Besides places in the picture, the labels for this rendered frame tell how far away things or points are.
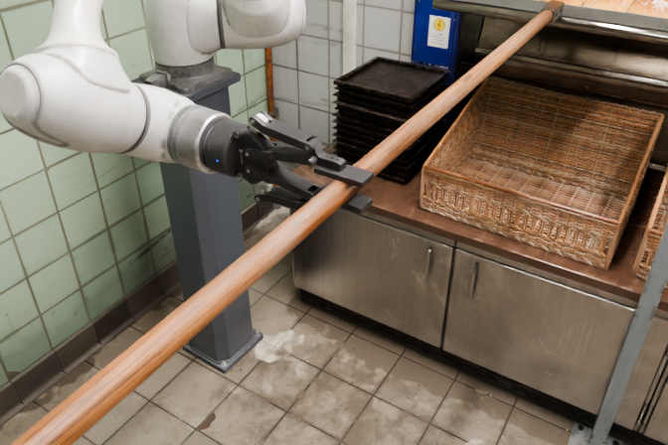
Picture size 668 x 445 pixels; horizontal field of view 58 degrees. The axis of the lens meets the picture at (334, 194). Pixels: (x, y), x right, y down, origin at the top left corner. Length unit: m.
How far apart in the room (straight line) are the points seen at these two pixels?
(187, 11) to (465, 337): 1.26
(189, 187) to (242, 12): 0.52
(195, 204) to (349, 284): 0.65
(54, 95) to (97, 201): 1.36
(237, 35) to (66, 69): 0.83
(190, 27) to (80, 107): 0.82
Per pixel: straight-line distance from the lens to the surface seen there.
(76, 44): 0.81
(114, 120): 0.80
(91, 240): 2.15
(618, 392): 1.85
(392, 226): 1.86
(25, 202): 1.95
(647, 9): 1.62
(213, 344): 2.09
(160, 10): 1.56
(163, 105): 0.87
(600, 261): 1.75
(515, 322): 1.87
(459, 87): 1.03
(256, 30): 1.54
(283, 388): 2.07
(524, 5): 1.65
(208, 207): 1.74
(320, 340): 2.21
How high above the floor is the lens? 1.58
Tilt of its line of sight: 32 degrees down
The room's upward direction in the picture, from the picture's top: straight up
